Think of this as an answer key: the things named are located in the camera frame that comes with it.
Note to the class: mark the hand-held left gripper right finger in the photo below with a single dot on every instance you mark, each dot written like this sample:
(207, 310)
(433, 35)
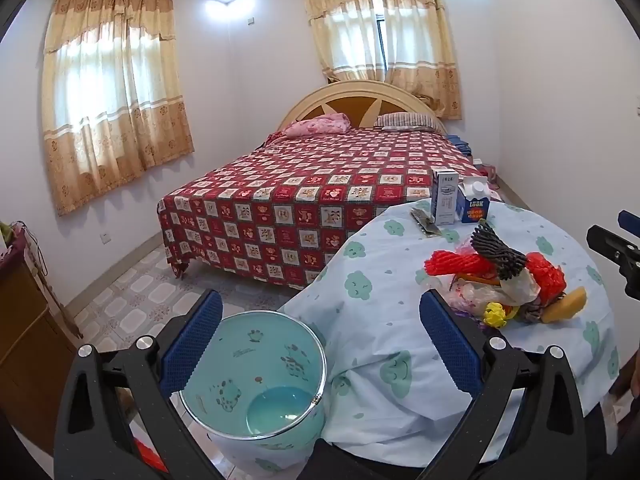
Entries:
(449, 345)

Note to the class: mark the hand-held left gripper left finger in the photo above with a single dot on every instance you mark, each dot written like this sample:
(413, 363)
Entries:
(192, 345)

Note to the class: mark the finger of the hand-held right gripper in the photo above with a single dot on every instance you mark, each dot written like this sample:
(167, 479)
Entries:
(612, 247)
(630, 219)

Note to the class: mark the yellow printed plastic bag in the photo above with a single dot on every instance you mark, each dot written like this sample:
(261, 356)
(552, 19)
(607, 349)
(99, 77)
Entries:
(495, 315)

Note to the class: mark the red ribbed foam net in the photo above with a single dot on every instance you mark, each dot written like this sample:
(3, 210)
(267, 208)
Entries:
(452, 262)
(547, 275)

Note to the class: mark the yellow sponge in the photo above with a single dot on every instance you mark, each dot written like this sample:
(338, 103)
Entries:
(567, 305)

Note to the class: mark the light blue cartoon bin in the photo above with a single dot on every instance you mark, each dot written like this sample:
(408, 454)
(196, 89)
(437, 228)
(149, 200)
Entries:
(280, 360)

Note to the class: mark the clear plastic bag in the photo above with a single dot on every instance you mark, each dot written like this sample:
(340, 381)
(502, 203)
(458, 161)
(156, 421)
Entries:
(520, 282)

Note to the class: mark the grey foam net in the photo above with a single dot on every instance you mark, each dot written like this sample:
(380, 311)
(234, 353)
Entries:
(500, 252)

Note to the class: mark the table with green-print cloth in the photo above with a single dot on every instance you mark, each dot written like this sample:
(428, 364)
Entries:
(380, 280)

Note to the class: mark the red plastic bag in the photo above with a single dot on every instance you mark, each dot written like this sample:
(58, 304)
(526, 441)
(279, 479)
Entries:
(150, 455)

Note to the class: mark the dark flat wrapper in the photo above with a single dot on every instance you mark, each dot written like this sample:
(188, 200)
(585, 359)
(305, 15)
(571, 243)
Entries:
(426, 221)

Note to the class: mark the blue gable carton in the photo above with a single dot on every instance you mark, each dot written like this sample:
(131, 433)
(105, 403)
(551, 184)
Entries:
(472, 205)

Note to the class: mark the pink cup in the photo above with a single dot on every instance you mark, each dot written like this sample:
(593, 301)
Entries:
(489, 172)

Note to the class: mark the tall white carton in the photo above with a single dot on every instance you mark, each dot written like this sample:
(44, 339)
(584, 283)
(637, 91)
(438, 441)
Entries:
(445, 197)

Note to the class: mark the wooden cabinet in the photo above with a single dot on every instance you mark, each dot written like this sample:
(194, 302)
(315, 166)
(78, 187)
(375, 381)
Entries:
(30, 340)

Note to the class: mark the stack of blue folded cloths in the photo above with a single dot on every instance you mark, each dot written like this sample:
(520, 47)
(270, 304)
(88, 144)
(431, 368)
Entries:
(460, 145)

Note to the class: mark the bed with red checkered cover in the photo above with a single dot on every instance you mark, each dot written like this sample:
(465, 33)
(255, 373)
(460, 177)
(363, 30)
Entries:
(310, 195)

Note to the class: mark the maroon cloth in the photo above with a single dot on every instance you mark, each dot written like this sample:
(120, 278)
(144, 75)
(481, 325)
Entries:
(15, 250)

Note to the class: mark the green cloth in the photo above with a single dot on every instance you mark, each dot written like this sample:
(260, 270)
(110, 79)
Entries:
(5, 230)

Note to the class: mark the striped pillow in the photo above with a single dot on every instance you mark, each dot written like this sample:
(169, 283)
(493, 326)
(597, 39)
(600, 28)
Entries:
(407, 120)

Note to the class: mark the pink blanket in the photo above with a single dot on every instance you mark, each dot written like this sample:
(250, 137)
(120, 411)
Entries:
(317, 125)

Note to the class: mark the wide beige patterned curtain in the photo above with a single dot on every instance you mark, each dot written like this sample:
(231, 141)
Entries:
(115, 100)

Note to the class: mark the narrow beige patterned curtain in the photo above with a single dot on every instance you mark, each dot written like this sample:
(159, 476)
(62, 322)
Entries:
(425, 40)
(342, 25)

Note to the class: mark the cream wooden bed headboard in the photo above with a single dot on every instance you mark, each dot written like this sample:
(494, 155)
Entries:
(320, 97)

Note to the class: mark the window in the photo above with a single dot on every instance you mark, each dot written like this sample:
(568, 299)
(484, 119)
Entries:
(379, 25)

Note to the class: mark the wall socket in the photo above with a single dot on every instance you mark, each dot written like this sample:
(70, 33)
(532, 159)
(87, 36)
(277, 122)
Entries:
(106, 236)

